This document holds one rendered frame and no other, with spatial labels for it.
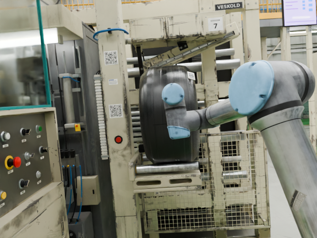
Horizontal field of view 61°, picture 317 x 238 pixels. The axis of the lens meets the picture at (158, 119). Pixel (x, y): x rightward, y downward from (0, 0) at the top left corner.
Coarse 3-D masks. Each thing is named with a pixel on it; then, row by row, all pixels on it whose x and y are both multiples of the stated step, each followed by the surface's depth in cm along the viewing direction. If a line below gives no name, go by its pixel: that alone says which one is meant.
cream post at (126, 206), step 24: (96, 0) 144; (120, 0) 152; (96, 24) 145; (120, 24) 147; (120, 48) 145; (120, 72) 146; (120, 96) 147; (120, 120) 148; (120, 144) 149; (120, 168) 150; (120, 192) 151; (120, 216) 152
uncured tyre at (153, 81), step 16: (144, 80) 136; (160, 80) 133; (176, 80) 132; (192, 80) 135; (144, 96) 130; (160, 96) 128; (192, 96) 129; (144, 112) 129; (160, 112) 127; (144, 128) 130; (160, 128) 128; (144, 144) 135; (160, 144) 131; (176, 144) 131; (192, 144) 132; (160, 160) 139; (192, 160) 143
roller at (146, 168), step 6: (180, 162) 142; (186, 162) 141; (192, 162) 141; (198, 162) 140; (138, 168) 142; (144, 168) 141; (150, 168) 141; (156, 168) 141; (162, 168) 141; (168, 168) 140; (174, 168) 140; (180, 168) 140; (186, 168) 140; (192, 168) 140; (198, 168) 140
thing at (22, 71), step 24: (0, 0) 98; (24, 0) 115; (0, 24) 97; (24, 24) 113; (0, 48) 96; (24, 48) 112; (0, 72) 95; (24, 72) 110; (0, 96) 94; (24, 96) 109; (48, 96) 130
